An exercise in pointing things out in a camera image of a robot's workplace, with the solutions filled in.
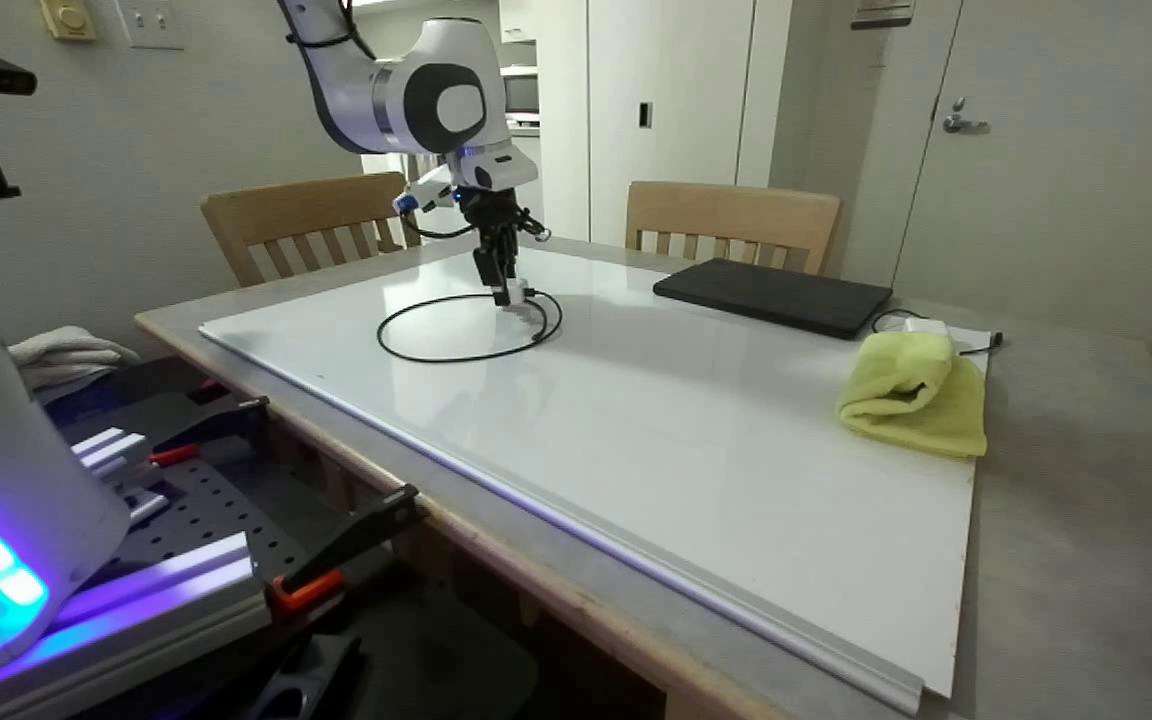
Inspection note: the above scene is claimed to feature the black laptop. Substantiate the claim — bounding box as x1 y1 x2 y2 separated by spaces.
654 260 891 342

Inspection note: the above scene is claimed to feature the black orange clamp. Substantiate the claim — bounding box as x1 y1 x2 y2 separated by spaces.
264 487 417 615

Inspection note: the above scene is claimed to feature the white charger plug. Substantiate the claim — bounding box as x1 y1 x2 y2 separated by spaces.
497 279 531 310

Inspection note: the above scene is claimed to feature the white folded cloth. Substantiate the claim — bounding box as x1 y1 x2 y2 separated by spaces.
9 326 142 394

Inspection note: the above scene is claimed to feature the white board mat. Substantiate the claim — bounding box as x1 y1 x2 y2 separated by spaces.
202 254 978 712

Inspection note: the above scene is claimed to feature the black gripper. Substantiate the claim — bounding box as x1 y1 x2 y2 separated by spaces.
458 187 548 287

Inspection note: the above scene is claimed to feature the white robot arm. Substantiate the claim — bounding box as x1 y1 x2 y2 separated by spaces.
278 0 540 294

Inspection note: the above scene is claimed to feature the white door with handle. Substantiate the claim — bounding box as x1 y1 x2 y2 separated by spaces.
899 0 1152 342

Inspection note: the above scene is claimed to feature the yellow cloth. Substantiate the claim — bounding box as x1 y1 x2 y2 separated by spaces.
837 331 987 459

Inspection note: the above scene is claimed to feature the black charger cable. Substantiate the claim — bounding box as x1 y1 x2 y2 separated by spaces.
374 287 569 367

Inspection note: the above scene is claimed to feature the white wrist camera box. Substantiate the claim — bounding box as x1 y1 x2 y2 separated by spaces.
394 164 458 218

